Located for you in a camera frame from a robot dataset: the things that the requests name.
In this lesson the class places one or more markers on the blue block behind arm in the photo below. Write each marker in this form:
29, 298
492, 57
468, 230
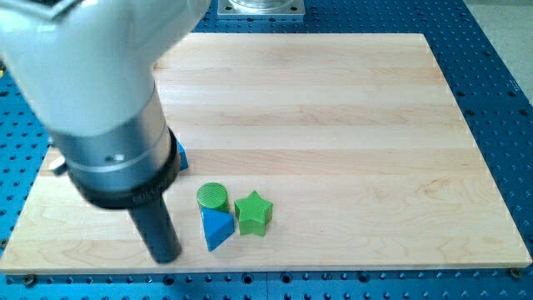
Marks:
183, 157

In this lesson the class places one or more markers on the blue perforated table plate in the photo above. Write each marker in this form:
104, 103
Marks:
495, 103

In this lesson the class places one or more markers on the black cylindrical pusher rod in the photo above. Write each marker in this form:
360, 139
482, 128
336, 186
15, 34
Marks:
156, 229

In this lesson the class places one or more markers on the blue triangle block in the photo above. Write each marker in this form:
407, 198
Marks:
218, 227

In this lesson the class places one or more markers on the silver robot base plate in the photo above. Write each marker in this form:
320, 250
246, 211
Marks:
261, 8

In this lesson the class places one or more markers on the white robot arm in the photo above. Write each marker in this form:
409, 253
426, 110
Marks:
86, 70

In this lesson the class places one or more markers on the green cylinder block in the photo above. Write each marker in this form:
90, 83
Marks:
213, 195

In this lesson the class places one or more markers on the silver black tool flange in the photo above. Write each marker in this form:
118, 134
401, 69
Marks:
119, 151

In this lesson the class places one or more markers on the green star block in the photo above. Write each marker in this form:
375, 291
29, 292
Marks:
253, 214

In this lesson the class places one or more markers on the light wooden board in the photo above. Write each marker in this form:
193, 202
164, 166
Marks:
356, 139

